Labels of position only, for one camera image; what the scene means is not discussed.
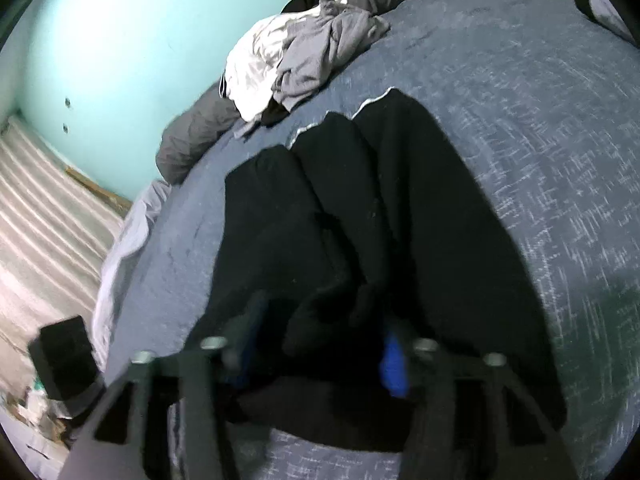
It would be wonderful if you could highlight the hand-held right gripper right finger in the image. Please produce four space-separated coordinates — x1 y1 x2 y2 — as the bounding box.
380 320 581 480

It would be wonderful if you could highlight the black garment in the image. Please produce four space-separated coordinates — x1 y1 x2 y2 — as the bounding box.
260 100 291 128
282 0 333 15

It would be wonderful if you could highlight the striped rug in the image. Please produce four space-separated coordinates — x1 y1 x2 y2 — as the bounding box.
0 115 131 411

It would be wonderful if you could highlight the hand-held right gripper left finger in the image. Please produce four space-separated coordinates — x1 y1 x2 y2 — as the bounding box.
57 290 273 480

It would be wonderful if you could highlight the dark grey duvet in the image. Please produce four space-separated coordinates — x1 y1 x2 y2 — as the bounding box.
155 0 511 186

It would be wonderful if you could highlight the black shirt with white trim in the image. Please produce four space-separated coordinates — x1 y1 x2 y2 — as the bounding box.
182 87 568 453

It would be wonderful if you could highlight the white garment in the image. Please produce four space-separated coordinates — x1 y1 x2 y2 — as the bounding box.
217 12 301 123

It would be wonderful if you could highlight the white bed sheet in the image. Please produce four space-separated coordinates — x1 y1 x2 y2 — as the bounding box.
92 177 173 366

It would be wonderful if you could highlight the blue speckled bedspread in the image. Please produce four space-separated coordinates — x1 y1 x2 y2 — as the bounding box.
95 0 640 480

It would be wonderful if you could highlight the folded pale cloth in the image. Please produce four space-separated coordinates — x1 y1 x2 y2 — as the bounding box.
592 0 640 46

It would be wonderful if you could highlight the grey garment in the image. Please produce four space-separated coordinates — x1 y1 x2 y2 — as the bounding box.
270 0 391 113

